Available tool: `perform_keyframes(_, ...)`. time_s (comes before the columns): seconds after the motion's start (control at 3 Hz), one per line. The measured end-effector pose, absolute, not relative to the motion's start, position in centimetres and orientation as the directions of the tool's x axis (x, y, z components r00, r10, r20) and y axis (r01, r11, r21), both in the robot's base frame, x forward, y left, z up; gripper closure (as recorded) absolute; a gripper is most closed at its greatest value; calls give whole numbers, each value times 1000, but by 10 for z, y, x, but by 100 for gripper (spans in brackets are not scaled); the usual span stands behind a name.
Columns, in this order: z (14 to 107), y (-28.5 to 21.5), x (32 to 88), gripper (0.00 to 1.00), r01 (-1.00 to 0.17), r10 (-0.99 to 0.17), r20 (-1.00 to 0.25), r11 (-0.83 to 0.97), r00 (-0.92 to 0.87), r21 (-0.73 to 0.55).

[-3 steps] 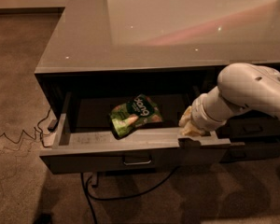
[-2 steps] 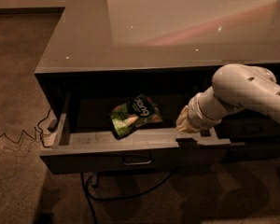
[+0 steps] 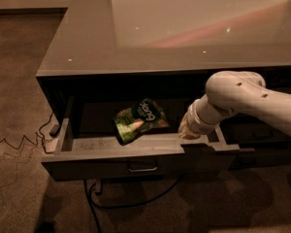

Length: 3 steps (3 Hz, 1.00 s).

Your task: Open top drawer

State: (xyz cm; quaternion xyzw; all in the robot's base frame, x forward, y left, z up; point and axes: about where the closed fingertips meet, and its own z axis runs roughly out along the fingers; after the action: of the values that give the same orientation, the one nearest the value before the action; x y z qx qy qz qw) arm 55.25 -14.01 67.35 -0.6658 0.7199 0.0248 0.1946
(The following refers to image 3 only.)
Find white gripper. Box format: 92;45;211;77
178;98;221;140

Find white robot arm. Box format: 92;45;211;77
178;71;291;140

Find dark grey drawer cabinet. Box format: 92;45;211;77
35;0;291;196

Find green snack bag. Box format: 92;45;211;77
113;98;170;145

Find black power adapter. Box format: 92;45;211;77
49;124;60;137

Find thick black floor cable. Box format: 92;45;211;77
82;175;188;233

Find thin black zigzag cable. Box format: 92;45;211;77
0;112;59;156

